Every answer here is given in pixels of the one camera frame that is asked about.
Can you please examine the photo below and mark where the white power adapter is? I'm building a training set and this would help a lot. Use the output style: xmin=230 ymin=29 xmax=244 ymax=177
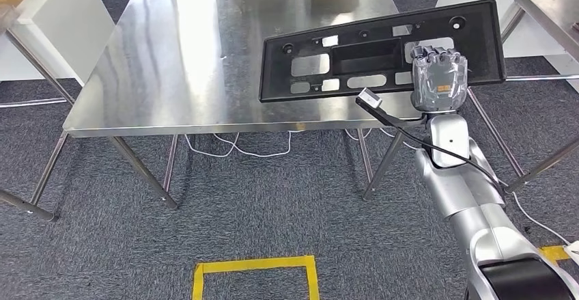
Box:
xmin=564 ymin=240 xmax=579 ymax=267

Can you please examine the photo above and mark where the yellow floor tape square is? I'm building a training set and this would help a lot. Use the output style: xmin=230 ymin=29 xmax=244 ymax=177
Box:
xmin=192 ymin=255 xmax=320 ymax=300
xmin=539 ymin=245 xmax=571 ymax=262

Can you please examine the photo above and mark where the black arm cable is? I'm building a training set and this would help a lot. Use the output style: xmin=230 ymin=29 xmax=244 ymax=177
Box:
xmin=393 ymin=126 xmax=507 ymax=195

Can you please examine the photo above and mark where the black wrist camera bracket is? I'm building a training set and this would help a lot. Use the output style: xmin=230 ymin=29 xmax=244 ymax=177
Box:
xmin=354 ymin=96 xmax=428 ymax=129

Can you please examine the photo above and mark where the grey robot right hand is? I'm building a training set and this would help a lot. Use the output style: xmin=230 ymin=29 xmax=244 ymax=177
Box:
xmin=409 ymin=43 xmax=469 ymax=114

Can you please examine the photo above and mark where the white cable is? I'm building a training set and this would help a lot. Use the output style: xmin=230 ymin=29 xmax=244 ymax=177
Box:
xmin=345 ymin=127 xmax=574 ymax=247
xmin=183 ymin=128 xmax=300 ymax=159

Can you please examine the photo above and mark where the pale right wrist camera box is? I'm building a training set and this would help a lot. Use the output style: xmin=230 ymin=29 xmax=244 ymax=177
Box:
xmin=357 ymin=87 xmax=383 ymax=110

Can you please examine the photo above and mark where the stainless steel table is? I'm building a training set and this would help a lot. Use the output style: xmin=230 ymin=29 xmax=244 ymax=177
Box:
xmin=499 ymin=0 xmax=579 ymax=195
xmin=29 ymin=0 xmax=526 ymax=211
xmin=0 ymin=3 xmax=77 ymax=223

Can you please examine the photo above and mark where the black plastic mounting plate part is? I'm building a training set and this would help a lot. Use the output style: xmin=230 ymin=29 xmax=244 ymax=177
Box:
xmin=258 ymin=0 xmax=507 ymax=104

